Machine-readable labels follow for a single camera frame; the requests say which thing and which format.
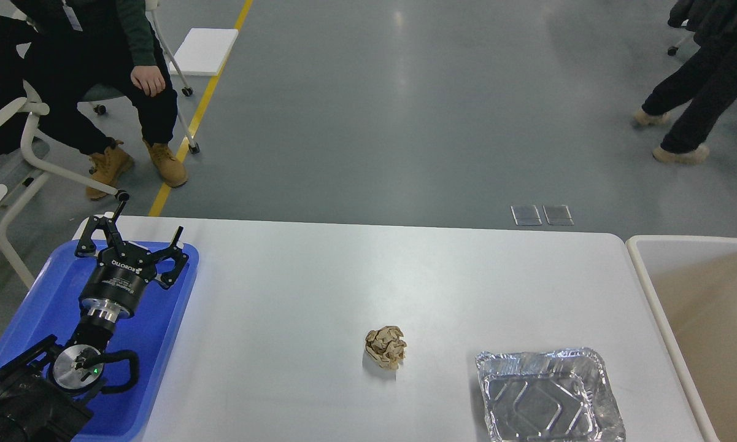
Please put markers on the seated person tan boots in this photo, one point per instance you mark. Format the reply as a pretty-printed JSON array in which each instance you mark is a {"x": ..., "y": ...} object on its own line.
[{"x": 65, "y": 48}]

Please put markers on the person in black trousers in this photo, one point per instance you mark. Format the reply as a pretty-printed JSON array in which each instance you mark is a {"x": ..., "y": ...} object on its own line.
[{"x": 706, "y": 83}]

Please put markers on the aluminium foil tray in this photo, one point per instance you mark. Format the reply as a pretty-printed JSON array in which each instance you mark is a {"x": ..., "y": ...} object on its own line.
[{"x": 561, "y": 395}]

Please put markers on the blue plastic tray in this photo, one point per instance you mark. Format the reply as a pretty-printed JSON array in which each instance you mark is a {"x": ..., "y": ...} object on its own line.
[{"x": 52, "y": 307}]

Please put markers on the crumpled brown paper ball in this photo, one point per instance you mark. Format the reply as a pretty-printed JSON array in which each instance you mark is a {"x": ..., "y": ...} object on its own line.
[{"x": 386, "y": 346}]

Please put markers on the right floor metal plate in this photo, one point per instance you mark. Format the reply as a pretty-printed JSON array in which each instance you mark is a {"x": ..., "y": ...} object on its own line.
[{"x": 558, "y": 215}]

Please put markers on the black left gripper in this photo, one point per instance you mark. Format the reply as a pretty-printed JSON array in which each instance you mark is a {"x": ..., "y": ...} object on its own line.
[{"x": 115, "y": 279}]

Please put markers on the left floor metal plate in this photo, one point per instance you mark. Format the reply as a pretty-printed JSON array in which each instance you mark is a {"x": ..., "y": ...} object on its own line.
[{"x": 526, "y": 215}]

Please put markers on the white foam board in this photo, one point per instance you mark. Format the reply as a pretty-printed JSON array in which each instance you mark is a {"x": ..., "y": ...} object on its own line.
[{"x": 204, "y": 51}]

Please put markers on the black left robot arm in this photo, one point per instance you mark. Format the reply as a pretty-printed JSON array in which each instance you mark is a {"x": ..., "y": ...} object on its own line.
[{"x": 84, "y": 356}]

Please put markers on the beige plastic bin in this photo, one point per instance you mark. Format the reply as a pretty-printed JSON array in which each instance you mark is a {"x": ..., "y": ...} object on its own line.
[{"x": 690, "y": 284}]

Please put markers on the floor metal plate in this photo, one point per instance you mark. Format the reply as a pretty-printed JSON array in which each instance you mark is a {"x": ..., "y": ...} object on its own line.
[
  {"x": 526, "y": 215},
  {"x": 558, "y": 215}
]

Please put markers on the white office chair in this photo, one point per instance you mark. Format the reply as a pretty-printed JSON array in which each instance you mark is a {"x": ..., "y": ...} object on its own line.
[{"x": 32, "y": 104}]

